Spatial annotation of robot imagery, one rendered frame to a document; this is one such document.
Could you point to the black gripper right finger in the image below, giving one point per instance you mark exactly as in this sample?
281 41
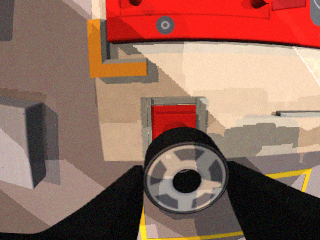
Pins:
269 210

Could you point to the yellow rectangular outline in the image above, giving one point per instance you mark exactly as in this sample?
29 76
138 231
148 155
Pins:
276 175

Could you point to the black wheel with grey hub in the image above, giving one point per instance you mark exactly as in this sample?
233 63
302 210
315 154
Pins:
184 192

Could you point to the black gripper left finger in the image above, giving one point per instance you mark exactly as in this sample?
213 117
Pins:
115 214

